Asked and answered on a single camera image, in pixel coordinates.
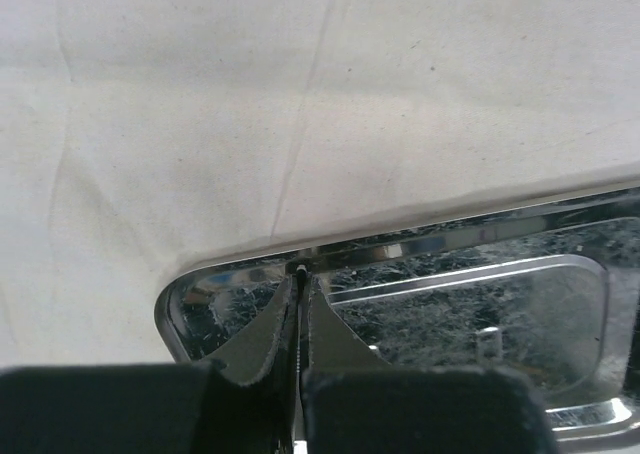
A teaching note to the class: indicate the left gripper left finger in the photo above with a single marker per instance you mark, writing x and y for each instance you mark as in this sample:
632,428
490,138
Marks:
239,399

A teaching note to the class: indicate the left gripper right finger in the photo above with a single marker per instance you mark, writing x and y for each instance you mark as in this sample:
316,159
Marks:
355,402

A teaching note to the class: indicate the steel scalpel handle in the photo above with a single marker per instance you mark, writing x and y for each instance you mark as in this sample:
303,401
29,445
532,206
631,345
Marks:
299,439

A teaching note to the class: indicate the stainless steel instrument tray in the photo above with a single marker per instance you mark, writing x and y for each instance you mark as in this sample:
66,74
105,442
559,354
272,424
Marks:
551,290

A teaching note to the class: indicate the beige surgical drape cloth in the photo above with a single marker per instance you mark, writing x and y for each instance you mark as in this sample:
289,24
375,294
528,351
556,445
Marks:
140,137

